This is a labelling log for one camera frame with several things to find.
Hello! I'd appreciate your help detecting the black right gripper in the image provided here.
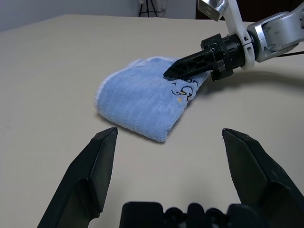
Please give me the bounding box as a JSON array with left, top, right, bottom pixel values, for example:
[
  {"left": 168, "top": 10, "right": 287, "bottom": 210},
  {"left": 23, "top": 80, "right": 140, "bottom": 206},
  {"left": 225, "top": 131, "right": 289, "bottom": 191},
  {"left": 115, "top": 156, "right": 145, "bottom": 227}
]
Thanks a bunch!
[{"left": 162, "top": 34, "right": 246, "bottom": 82}]

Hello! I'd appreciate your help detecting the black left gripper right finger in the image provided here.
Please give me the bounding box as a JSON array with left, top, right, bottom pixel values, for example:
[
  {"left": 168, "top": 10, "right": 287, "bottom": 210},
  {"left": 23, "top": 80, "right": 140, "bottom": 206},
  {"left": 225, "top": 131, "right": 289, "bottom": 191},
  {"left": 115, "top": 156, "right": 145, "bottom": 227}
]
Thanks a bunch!
[{"left": 221, "top": 128, "right": 304, "bottom": 228}]

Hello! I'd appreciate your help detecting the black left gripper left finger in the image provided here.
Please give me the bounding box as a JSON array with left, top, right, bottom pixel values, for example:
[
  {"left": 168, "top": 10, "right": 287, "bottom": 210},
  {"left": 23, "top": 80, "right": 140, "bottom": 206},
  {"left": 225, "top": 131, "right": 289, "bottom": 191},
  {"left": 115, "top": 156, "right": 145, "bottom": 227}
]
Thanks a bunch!
[{"left": 35, "top": 127, "right": 119, "bottom": 228}]

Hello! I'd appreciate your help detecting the light blue towel white trim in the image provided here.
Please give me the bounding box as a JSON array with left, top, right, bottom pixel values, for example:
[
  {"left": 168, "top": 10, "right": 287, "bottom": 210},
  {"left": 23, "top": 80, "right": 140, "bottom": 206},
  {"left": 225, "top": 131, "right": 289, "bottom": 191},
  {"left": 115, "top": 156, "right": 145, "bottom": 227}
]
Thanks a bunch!
[{"left": 94, "top": 56, "right": 209, "bottom": 143}]

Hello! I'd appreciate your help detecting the black tripod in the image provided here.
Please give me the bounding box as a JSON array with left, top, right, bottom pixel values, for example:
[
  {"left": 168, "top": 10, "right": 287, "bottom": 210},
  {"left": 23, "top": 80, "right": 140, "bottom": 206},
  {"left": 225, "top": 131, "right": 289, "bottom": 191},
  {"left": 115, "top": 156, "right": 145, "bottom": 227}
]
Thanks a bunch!
[{"left": 138, "top": 0, "right": 160, "bottom": 18}]

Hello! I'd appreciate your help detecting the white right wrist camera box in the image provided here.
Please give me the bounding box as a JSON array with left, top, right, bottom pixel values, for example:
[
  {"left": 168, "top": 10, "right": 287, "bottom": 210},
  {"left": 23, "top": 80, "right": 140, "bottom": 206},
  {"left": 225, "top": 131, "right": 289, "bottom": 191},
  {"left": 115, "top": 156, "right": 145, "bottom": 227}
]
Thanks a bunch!
[{"left": 196, "top": 0, "right": 257, "bottom": 70}]

